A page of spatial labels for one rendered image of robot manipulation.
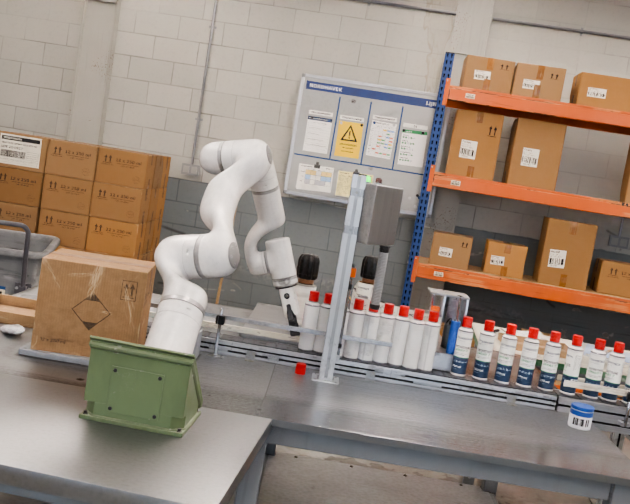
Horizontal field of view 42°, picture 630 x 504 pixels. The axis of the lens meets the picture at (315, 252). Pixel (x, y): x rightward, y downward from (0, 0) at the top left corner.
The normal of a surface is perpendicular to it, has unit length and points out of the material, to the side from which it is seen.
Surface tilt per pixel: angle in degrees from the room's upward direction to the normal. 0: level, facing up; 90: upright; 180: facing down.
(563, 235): 89
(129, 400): 90
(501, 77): 89
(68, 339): 90
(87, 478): 0
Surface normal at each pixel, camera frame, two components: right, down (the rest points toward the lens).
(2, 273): 0.18, 0.19
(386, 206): 0.79, 0.19
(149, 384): -0.10, 0.08
